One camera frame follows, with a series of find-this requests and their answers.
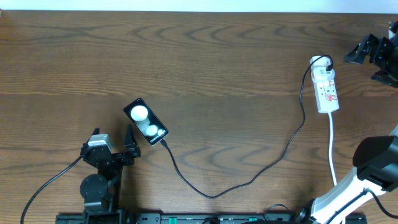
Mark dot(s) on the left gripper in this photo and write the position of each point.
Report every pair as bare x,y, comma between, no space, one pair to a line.
132,147

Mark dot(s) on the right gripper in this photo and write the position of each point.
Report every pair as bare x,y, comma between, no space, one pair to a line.
365,47

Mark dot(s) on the black flip smartphone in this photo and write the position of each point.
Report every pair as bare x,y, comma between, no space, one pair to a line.
146,121

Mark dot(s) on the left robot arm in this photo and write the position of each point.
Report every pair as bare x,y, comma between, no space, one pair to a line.
101,190

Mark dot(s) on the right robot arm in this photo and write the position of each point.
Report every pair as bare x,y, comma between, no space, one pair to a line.
374,170

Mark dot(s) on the white power strip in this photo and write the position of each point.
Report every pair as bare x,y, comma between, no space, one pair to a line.
325,95

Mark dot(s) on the white USB wall charger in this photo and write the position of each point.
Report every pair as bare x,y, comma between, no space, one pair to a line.
321,68

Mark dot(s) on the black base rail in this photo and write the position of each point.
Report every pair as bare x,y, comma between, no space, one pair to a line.
156,218

